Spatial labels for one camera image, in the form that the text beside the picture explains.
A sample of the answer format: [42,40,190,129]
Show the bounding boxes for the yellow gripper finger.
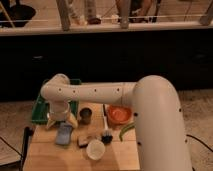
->
[67,113,78,128]
[46,119,56,130]

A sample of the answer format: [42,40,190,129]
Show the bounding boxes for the black table frame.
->
[0,127,34,171]

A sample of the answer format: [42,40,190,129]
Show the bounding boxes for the wooden cutting board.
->
[23,102,140,171]

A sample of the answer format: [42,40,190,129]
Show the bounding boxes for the green plastic tray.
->
[31,78,82,126]

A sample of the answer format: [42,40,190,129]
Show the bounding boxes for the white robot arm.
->
[40,74,193,171]

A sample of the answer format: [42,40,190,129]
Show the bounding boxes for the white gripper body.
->
[49,102,70,121]

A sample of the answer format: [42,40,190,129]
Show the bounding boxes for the dark metal cup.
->
[80,108,92,125]

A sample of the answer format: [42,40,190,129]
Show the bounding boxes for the orange plastic bowl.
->
[107,105,132,125]

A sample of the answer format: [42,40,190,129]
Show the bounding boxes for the white plastic cup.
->
[86,139,105,160]

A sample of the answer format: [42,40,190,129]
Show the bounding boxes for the brown dark sponge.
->
[77,134,96,148]

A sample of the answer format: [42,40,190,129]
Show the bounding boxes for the black cable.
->
[186,134,213,154]

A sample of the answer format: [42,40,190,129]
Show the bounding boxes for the blue sponge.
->
[55,123,73,145]

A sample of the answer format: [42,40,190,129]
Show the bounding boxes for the black dish brush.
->
[102,105,113,144]

